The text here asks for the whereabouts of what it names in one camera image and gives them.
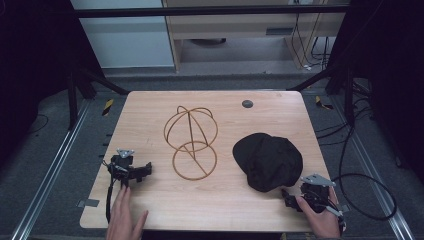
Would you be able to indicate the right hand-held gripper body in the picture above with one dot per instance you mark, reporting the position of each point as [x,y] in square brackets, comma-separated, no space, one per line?
[316,191]

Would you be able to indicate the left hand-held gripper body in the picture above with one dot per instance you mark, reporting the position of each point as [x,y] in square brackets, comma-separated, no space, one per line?
[121,166]

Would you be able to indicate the black cap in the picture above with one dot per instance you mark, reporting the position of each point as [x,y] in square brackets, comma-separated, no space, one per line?
[268,161]

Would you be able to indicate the person's right hand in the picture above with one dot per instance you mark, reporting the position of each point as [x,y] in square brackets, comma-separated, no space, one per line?
[321,221]

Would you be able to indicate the person's left hand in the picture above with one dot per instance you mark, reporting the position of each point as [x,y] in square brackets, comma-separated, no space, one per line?
[123,216]

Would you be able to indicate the yellow black striped tape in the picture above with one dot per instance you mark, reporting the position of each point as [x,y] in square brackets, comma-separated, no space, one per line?
[321,103]
[107,107]

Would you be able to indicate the black metal stand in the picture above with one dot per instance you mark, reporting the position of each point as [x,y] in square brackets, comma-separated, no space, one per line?
[348,96]
[71,100]

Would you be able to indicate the grey round table grommet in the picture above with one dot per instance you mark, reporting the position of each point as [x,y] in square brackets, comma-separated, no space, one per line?
[247,103]

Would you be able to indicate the white cabinet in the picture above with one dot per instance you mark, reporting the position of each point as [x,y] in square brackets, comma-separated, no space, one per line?
[126,43]

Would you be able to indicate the grey metal table bracket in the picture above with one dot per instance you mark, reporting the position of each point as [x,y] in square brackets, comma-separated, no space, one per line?
[88,202]

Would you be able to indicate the aluminium floor rail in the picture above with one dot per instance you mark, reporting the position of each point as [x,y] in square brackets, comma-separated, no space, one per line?
[376,186]
[50,176]

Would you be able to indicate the black horizontal frame bar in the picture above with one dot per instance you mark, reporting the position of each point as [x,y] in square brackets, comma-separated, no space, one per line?
[200,11]

